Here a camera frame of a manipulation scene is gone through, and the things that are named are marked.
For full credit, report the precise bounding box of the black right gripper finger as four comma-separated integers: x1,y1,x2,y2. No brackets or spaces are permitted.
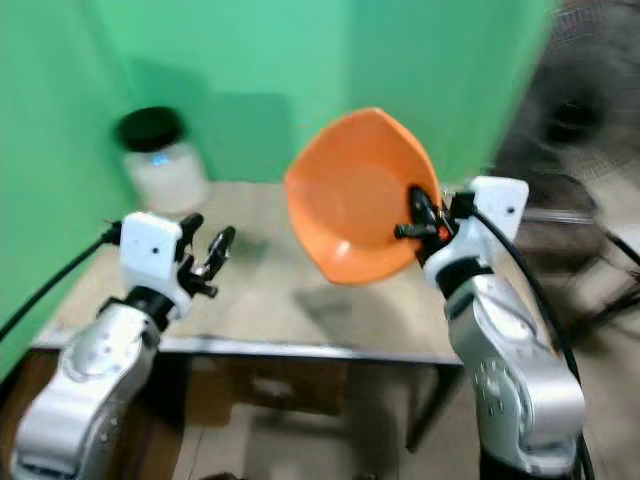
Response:
406,184,437,227

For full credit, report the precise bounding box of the orange plastic bowl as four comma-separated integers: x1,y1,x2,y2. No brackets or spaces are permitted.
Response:
283,106,444,287

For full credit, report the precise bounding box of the clear jar with black lid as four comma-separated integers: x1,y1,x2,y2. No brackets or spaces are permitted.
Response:
115,105,211,216

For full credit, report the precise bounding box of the brown wooden drawer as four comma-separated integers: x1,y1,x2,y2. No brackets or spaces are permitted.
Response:
218,358,353,419

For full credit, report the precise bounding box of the dark grey office chair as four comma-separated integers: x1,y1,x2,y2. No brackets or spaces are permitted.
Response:
488,0,640,336

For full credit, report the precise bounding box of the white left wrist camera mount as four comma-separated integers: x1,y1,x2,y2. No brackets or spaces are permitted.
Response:
117,210,187,303

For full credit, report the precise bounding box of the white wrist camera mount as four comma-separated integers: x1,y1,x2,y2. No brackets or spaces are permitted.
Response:
423,176,530,293
117,210,187,303

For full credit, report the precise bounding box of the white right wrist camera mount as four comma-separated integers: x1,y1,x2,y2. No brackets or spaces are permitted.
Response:
423,176,530,293

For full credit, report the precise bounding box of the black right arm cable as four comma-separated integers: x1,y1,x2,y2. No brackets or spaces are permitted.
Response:
450,190,597,480

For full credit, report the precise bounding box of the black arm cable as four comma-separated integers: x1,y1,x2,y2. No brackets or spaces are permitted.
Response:
0,222,123,339
450,190,597,480

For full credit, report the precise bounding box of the wooden table with metal frame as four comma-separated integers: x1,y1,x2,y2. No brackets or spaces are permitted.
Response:
28,180,476,453

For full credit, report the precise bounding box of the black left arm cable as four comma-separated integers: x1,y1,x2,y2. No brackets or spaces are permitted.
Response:
0,222,123,339

